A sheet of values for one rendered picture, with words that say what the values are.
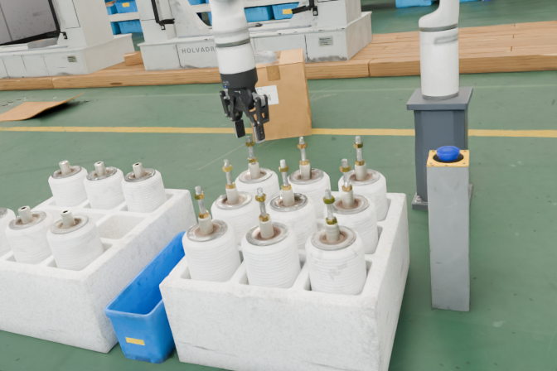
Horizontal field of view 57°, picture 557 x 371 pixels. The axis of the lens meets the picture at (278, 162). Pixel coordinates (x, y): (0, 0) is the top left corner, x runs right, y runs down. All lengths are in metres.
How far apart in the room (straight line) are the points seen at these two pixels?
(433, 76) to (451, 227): 0.47
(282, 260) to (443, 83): 0.67
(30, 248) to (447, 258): 0.84
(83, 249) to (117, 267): 0.08
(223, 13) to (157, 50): 2.56
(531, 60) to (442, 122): 1.47
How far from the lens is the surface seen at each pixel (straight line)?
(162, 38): 3.62
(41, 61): 4.36
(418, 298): 1.14
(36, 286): 1.18
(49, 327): 1.24
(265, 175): 1.13
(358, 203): 0.97
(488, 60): 2.79
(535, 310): 1.14
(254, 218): 1.03
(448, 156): 0.96
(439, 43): 1.33
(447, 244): 1.03
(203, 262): 0.94
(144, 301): 1.17
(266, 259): 0.88
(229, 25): 1.02
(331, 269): 0.84
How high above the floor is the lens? 0.70
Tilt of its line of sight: 22 degrees down
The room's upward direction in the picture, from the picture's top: 9 degrees counter-clockwise
